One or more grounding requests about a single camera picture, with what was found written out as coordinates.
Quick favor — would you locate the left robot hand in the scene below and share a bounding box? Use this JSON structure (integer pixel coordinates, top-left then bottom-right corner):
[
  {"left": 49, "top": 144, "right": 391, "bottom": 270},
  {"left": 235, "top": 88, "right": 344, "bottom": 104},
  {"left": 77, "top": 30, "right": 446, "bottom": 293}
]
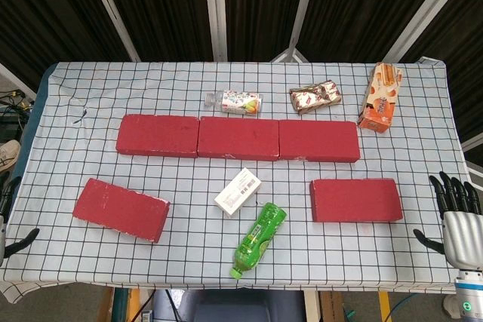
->
[{"left": 0, "top": 177, "right": 41, "bottom": 267}]

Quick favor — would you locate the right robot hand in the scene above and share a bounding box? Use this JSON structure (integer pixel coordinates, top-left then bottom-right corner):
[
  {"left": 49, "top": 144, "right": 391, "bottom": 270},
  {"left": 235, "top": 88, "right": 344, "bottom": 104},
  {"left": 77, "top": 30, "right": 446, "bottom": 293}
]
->
[{"left": 413, "top": 171, "right": 483, "bottom": 272}]

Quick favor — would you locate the red rectangular foam block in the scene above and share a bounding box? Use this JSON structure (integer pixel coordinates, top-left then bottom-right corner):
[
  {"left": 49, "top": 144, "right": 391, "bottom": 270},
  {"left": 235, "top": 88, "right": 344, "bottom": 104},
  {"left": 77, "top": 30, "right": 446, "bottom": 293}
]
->
[
  {"left": 72, "top": 177, "right": 171, "bottom": 244},
  {"left": 278, "top": 119, "right": 361, "bottom": 164},
  {"left": 309, "top": 177, "right": 404, "bottom": 224},
  {"left": 115, "top": 114, "right": 200, "bottom": 158},
  {"left": 197, "top": 116, "right": 281, "bottom": 162}
]

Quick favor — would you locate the white sneaker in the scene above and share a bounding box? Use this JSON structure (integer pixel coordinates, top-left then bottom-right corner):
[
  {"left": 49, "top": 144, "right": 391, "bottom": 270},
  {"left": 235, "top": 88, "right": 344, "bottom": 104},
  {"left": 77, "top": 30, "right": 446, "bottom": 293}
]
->
[{"left": 0, "top": 140, "right": 22, "bottom": 176}]

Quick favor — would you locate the yellow table leg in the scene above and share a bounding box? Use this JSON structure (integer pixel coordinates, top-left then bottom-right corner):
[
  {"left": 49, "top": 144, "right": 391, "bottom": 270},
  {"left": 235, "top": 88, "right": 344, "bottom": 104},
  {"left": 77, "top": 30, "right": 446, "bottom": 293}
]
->
[{"left": 378, "top": 291, "right": 392, "bottom": 322}]

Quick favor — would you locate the wooden table leg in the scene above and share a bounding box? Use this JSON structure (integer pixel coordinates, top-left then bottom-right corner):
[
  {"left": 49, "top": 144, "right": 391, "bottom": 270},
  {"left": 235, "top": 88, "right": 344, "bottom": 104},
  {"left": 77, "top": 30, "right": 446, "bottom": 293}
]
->
[{"left": 98, "top": 287, "right": 115, "bottom": 322}]

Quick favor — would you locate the brown cardboard piece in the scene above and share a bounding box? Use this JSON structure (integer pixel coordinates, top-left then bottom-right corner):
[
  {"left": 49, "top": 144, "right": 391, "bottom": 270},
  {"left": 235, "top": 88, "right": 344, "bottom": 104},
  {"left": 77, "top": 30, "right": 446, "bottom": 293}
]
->
[{"left": 319, "top": 291, "right": 345, "bottom": 322}]

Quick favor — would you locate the checked white tablecloth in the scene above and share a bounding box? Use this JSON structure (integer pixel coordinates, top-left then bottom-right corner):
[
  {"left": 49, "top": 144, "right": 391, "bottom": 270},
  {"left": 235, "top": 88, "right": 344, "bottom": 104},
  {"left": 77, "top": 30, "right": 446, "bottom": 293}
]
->
[{"left": 0, "top": 58, "right": 477, "bottom": 306}]

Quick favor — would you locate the orange biscuit box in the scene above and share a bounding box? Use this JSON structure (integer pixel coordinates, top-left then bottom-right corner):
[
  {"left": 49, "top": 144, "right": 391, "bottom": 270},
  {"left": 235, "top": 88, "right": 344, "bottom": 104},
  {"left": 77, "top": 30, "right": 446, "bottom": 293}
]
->
[{"left": 357, "top": 62, "right": 404, "bottom": 133}]

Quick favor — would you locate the white table leg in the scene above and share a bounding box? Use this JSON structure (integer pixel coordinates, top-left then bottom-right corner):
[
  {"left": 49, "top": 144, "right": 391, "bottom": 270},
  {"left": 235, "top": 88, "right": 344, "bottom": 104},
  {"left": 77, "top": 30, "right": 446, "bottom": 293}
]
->
[{"left": 303, "top": 290, "right": 321, "bottom": 322}]

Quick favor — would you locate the crumpled foil snack wrapper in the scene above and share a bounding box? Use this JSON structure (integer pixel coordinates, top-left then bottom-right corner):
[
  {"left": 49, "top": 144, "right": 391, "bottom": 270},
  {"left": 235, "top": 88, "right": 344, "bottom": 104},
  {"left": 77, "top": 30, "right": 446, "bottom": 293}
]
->
[{"left": 289, "top": 79, "right": 343, "bottom": 115}]

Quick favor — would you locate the green plastic drink bottle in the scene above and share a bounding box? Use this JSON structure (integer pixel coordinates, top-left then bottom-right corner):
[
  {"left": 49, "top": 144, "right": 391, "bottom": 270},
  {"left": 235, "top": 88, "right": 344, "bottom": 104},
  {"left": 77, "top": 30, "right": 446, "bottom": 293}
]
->
[{"left": 230, "top": 201, "right": 288, "bottom": 281}]

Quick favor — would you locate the white barcode carton box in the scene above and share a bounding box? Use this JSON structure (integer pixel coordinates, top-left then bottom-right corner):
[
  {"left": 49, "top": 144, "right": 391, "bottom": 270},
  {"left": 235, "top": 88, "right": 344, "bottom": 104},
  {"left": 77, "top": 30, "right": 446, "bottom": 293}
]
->
[{"left": 214, "top": 167, "right": 262, "bottom": 219}]

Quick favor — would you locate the blue-grey robot torso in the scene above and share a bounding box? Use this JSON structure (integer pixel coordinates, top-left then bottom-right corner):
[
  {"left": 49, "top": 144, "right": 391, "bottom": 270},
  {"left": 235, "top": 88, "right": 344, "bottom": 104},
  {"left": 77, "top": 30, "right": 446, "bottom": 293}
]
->
[{"left": 152, "top": 288, "right": 306, "bottom": 322}]

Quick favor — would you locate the dark pleated curtain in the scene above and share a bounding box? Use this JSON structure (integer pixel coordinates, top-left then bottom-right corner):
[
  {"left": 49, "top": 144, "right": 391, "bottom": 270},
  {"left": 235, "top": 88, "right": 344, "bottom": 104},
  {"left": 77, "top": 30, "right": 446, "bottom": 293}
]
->
[{"left": 0, "top": 0, "right": 483, "bottom": 142}]

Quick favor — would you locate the clear bottle colourful label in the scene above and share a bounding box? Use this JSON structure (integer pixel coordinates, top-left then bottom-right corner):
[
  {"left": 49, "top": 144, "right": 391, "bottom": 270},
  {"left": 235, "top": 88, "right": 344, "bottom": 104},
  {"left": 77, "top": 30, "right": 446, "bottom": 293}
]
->
[{"left": 205, "top": 90, "right": 263, "bottom": 116}]

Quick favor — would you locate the dark blue table frame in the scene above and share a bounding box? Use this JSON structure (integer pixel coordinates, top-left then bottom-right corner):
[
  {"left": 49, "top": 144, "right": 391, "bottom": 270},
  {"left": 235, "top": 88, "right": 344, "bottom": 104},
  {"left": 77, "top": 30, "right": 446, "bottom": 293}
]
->
[{"left": 10, "top": 69, "right": 54, "bottom": 202}]

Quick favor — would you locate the white frame post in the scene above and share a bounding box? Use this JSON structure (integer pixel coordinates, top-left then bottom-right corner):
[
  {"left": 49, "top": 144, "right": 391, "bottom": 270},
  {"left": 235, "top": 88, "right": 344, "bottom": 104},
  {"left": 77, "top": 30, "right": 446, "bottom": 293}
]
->
[
  {"left": 202, "top": 0, "right": 229, "bottom": 62},
  {"left": 81, "top": 0, "right": 141, "bottom": 62},
  {"left": 270, "top": 0, "right": 321, "bottom": 63},
  {"left": 462, "top": 136, "right": 483, "bottom": 187},
  {"left": 0, "top": 61, "right": 37, "bottom": 100},
  {"left": 380, "top": 0, "right": 475, "bottom": 63}
]

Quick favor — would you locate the floor cable bundle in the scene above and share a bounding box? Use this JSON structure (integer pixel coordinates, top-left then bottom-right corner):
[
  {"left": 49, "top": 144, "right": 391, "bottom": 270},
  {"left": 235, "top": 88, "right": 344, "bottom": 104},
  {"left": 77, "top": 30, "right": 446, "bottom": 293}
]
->
[{"left": 0, "top": 87, "right": 35, "bottom": 119}]

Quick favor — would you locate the green metal post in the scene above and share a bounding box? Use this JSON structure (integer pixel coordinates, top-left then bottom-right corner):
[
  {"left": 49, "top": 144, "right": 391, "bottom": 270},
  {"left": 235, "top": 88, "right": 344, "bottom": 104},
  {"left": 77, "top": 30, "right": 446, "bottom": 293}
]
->
[{"left": 115, "top": 287, "right": 130, "bottom": 322}]

